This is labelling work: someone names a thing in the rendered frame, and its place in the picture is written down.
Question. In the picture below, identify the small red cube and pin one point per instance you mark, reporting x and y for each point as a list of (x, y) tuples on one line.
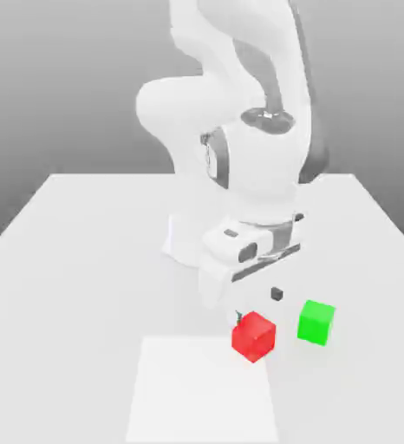
[(254, 336)]

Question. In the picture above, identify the small green cube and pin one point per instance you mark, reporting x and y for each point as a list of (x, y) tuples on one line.
[(315, 322)]

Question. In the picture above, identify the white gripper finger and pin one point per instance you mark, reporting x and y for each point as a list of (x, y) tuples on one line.
[(277, 294), (238, 315)]

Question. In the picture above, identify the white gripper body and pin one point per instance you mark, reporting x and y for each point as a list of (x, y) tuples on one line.
[(211, 281)]

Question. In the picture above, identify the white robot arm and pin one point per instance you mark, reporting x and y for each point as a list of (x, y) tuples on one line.
[(257, 163)]

